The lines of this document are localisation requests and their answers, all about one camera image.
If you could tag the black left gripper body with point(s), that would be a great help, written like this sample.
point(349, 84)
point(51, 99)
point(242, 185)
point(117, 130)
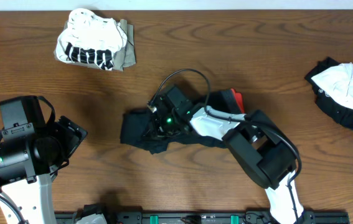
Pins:
point(69, 135)

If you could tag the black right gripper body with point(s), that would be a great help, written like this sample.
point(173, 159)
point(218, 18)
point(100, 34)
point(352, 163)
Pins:
point(165, 127)

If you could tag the black pants with red waistband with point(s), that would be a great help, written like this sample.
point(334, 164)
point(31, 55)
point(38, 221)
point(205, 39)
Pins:
point(135, 130)

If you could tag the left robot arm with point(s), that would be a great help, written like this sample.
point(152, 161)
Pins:
point(32, 151)

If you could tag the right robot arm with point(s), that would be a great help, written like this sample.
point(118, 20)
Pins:
point(265, 154)

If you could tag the white shirt with black print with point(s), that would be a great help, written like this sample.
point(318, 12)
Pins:
point(91, 39)

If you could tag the black and white garment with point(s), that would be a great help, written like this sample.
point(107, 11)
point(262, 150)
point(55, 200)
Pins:
point(332, 83)

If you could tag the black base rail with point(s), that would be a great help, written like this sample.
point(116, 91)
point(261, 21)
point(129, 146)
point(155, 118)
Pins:
point(249, 217)

